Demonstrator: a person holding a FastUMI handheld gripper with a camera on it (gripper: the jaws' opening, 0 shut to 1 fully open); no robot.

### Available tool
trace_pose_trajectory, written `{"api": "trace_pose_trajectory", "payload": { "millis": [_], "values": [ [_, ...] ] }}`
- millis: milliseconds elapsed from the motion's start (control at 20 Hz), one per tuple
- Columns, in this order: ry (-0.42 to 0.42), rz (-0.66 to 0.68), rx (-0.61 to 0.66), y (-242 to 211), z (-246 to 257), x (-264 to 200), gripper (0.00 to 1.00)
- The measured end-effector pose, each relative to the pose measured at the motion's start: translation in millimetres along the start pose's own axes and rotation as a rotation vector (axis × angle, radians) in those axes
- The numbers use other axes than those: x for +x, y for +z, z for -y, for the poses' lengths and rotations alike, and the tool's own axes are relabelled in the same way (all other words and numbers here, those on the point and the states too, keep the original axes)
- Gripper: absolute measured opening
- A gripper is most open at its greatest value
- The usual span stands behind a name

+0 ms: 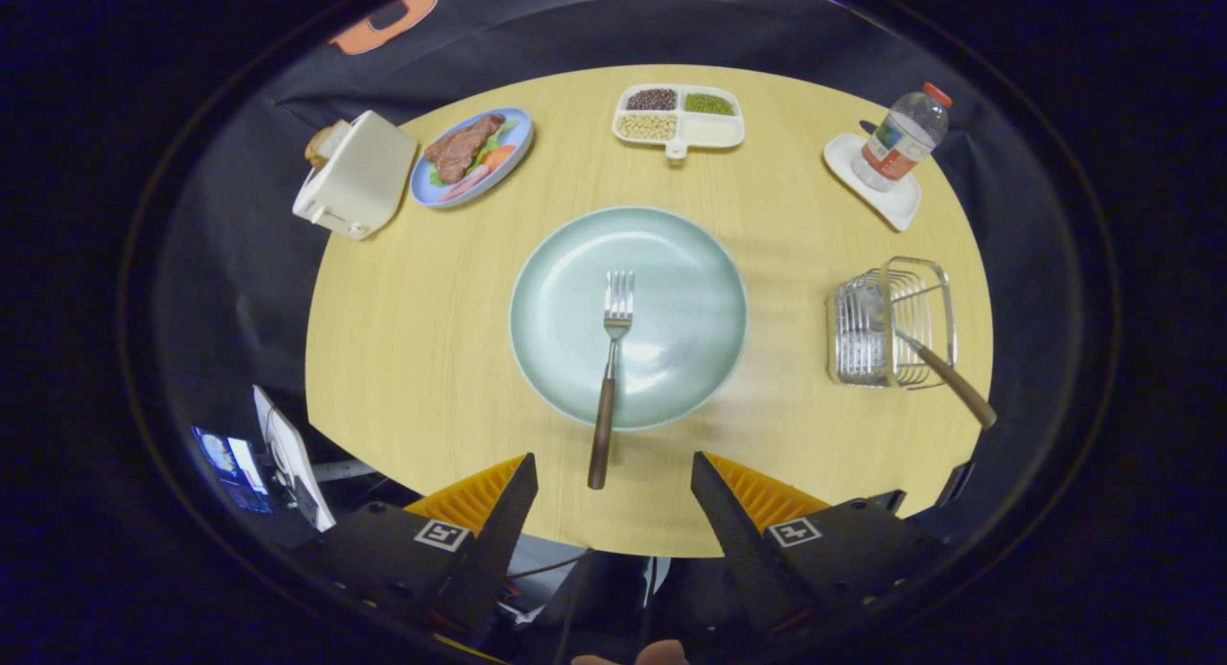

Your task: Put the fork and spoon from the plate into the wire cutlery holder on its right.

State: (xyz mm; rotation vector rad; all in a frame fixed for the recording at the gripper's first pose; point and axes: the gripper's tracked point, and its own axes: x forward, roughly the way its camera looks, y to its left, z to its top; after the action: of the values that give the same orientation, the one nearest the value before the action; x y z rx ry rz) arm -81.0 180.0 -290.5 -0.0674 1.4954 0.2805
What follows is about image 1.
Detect white divided bean dish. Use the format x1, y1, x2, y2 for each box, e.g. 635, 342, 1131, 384
612, 83, 747, 160

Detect white square coaster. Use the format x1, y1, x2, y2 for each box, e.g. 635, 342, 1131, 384
823, 132, 923, 233

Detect blue dinner plate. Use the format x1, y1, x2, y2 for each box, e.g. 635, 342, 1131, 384
410, 107, 534, 209

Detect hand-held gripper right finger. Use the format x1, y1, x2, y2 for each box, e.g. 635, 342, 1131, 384
690, 451, 950, 642

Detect cooked steak slice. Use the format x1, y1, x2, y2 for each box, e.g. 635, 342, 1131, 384
425, 114, 506, 184

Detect clear red-capped water bottle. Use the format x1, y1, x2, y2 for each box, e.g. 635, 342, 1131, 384
852, 82, 953, 193

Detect toasted bread slice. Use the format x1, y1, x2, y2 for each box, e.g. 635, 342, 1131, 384
305, 121, 353, 171

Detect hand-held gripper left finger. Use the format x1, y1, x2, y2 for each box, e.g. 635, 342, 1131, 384
288, 452, 540, 647

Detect wooden-handled metal spoon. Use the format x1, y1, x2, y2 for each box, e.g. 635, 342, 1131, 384
896, 330, 998, 430

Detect person's legs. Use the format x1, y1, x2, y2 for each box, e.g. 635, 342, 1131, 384
518, 550, 729, 661

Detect pale green round plate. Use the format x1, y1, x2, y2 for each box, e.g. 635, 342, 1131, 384
509, 206, 750, 431

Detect wooden-handled metal fork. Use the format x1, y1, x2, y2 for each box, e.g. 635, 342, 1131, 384
588, 269, 636, 491

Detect white toaster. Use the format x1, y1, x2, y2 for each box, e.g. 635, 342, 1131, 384
292, 110, 420, 241

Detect metal wire basket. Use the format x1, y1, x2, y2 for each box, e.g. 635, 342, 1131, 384
825, 256, 959, 391

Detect lit computer monitor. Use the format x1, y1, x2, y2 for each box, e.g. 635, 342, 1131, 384
190, 425, 274, 515

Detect white flat board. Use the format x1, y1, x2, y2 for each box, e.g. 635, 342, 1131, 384
252, 385, 337, 533

